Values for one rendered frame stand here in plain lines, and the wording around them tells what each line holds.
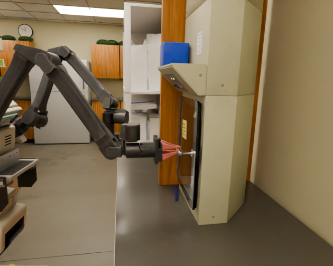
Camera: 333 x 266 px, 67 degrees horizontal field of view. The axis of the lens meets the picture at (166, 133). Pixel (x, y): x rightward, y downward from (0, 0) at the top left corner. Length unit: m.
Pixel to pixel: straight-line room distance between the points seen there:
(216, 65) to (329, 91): 0.41
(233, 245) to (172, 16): 0.94
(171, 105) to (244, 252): 0.68
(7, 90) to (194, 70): 0.64
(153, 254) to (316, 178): 0.64
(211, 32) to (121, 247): 0.73
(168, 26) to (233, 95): 0.49
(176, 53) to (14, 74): 0.58
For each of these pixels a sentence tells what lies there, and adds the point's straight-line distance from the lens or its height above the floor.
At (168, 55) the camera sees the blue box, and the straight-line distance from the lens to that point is 1.03.
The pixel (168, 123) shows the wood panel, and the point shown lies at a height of 1.25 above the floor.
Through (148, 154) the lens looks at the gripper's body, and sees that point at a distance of 0.93.
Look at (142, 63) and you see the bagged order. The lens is 2.19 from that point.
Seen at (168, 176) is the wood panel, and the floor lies 0.99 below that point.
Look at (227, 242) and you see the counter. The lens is 0.93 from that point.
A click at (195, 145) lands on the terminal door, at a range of 0.88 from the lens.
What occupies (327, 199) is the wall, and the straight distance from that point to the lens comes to 1.07.
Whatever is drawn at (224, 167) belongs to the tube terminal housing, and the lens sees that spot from 0.93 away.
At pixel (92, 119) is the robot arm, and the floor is 1.31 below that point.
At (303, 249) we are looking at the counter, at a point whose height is 0.94.
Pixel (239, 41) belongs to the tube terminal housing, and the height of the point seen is 1.58.
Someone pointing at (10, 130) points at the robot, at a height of 1.20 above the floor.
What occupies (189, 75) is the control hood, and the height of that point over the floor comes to 1.47.
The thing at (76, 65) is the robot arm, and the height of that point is 1.52.
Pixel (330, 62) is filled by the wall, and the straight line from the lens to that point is 1.06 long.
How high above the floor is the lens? 1.46
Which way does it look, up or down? 12 degrees down
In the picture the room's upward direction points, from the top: 1 degrees clockwise
